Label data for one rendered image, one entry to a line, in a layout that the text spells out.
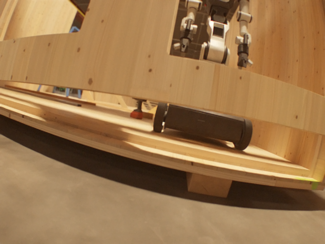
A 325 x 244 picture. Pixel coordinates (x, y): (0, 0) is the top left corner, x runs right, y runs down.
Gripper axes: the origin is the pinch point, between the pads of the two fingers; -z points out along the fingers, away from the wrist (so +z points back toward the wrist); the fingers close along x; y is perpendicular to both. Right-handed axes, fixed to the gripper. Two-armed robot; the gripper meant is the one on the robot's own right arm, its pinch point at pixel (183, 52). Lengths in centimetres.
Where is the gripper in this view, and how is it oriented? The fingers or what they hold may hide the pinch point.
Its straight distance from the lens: 128.4
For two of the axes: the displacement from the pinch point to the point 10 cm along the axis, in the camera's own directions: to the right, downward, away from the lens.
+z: 2.3, -9.6, 1.4
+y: 9.7, 2.2, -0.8
